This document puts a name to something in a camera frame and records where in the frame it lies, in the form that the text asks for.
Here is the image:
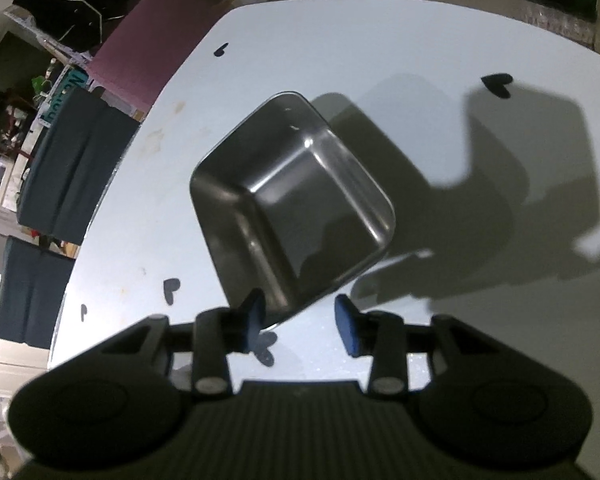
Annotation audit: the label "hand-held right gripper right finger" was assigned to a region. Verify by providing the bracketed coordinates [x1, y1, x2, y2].
[334, 296, 503, 399]

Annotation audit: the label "square steel container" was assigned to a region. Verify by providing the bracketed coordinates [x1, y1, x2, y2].
[189, 91, 397, 324]

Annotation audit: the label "teal plate sign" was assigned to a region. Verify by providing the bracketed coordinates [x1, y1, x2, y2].
[42, 70, 92, 127]

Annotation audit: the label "navy dining chair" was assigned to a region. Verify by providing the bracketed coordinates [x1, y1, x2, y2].
[17, 91, 141, 243]
[0, 236, 78, 348]

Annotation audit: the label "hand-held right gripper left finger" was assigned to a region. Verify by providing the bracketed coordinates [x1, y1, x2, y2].
[102, 288, 267, 399]

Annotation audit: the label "white lower kitchen cabinets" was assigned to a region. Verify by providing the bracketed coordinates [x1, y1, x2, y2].
[0, 320, 51, 441]

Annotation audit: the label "black vest with white trim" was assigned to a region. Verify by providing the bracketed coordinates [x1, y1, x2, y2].
[12, 0, 128, 53]

